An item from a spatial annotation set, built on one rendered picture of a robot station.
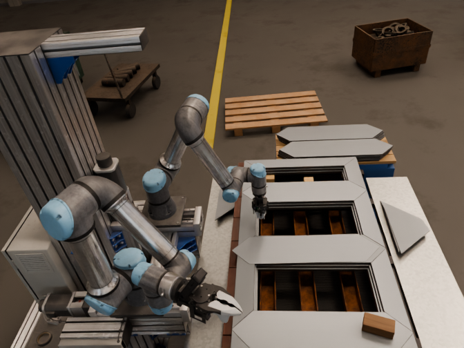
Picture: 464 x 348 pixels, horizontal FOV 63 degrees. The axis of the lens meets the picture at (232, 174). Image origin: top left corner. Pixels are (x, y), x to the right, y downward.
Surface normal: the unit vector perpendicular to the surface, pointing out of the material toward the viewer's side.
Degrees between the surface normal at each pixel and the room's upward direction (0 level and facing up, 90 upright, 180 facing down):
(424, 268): 0
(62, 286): 90
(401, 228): 0
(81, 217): 90
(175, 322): 90
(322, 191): 0
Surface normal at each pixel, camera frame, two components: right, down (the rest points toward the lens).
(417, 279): -0.09, -0.78
